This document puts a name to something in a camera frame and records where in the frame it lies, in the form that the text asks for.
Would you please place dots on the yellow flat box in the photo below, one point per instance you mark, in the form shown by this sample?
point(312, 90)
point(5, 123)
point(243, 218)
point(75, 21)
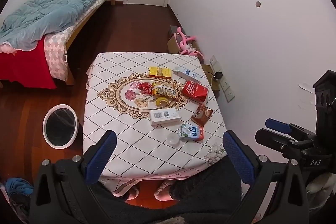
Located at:
point(160, 72)

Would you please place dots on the table with patterned tablecloth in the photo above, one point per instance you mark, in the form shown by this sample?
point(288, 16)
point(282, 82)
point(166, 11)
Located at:
point(123, 134)

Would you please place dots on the bed with blue quilt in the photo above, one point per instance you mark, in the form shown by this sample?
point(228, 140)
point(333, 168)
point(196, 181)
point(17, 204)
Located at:
point(52, 8)

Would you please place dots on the orange peel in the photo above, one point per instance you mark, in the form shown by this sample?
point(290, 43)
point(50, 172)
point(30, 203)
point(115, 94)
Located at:
point(162, 101)

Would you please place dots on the person's dark fuzzy legs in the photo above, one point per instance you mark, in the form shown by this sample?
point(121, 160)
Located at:
point(199, 200)

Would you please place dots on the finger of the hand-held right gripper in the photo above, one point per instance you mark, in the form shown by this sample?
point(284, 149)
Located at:
point(278, 126)
point(270, 138)

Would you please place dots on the white wall socket strip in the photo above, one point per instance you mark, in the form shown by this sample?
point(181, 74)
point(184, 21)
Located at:
point(225, 85)

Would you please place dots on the white cardboard box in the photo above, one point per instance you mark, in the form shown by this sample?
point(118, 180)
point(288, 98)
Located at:
point(165, 117)

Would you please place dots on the blue cloth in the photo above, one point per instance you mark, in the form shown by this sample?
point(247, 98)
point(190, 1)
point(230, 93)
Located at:
point(18, 186)

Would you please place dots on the person's right forearm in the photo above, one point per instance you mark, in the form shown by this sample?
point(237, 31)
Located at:
point(321, 187)

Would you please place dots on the small milk carton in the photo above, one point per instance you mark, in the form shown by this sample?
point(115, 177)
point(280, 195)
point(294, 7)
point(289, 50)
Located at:
point(191, 132)

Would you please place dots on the pink flexible toy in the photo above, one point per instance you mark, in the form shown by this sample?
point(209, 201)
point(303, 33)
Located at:
point(185, 41)

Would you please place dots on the pink slipper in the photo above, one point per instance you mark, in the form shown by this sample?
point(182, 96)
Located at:
point(163, 191)
point(132, 193)

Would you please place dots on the clear plastic lid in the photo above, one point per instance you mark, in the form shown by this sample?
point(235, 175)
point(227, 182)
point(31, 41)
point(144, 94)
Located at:
point(173, 138)

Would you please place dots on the brown sachet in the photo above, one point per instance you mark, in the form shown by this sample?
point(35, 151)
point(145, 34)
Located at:
point(202, 115)

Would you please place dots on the yellow snack packet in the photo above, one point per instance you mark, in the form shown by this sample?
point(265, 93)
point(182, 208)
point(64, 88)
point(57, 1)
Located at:
point(164, 90)

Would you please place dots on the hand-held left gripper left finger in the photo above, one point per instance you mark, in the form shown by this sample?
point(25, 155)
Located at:
point(101, 158)

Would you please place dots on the wooden bed frame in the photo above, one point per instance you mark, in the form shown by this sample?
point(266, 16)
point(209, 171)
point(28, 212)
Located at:
point(78, 27)

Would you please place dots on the red blanket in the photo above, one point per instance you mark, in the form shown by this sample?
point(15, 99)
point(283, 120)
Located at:
point(29, 69)

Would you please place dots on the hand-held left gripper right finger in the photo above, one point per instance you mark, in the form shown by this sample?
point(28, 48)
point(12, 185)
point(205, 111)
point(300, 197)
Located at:
point(239, 158)

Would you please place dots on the checked bed sheet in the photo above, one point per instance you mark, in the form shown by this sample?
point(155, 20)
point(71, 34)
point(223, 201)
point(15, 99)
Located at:
point(56, 53)

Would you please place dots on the red candy wrapper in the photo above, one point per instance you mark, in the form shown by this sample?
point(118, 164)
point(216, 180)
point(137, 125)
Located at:
point(145, 88)

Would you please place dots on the white round trash bin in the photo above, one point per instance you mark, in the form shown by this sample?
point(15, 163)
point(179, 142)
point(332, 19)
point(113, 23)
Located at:
point(59, 126)

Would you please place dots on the white and blue carton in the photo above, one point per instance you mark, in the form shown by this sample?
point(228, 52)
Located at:
point(187, 74)

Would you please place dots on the black charger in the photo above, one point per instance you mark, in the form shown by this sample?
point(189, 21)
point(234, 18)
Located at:
point(218, 75)

